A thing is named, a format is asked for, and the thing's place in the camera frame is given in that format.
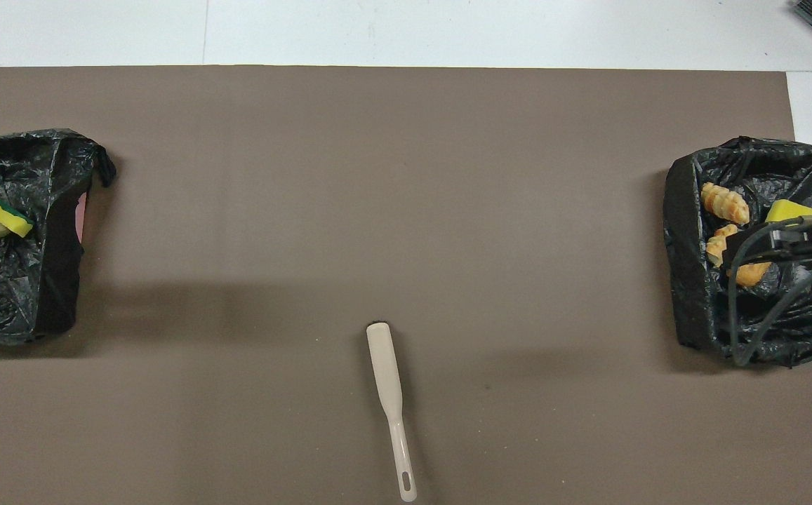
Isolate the long twisted croissant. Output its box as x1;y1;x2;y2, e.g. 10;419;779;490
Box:
701;182;751;226

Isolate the beige hand brush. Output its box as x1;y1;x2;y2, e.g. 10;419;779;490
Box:
366;322;418;504

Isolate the green and yellow sponge piece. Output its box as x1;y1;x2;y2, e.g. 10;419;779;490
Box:
0;194;34;239

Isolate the brown table mat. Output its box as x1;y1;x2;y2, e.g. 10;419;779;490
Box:
0;65;812;505

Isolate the brown bread roll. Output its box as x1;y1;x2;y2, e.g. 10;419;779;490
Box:
734;261;773;287

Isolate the black bag lined pink bin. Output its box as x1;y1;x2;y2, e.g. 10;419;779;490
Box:
0;129;117;344

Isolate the small striped bread bun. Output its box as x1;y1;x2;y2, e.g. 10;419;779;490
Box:
706;223;739;267

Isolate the yellow sponge wedge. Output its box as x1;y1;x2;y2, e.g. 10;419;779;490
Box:
765;200;812;224

